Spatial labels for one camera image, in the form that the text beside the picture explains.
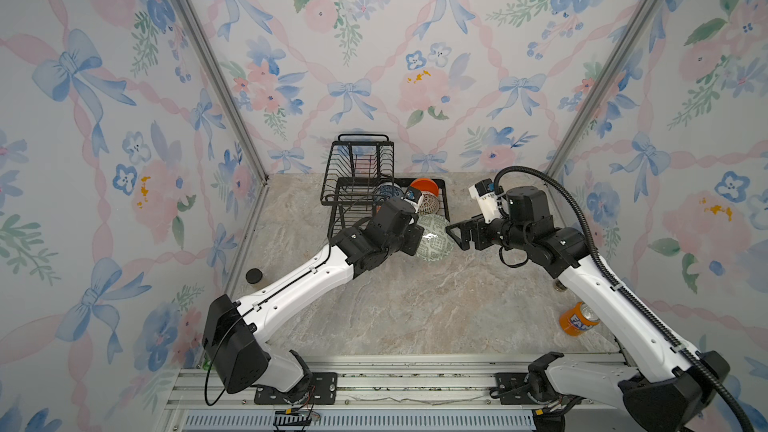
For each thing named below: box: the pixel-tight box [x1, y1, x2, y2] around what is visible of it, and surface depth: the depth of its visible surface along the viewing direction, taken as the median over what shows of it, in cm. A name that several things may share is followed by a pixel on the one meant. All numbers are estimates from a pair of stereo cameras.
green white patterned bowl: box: [416, 214, 454, 262], surface depth 78 cm
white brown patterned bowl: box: [418, 193, 439, 215], surface depth 109 cm
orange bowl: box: [410, 178, 441, 196], surface depth 109 cm
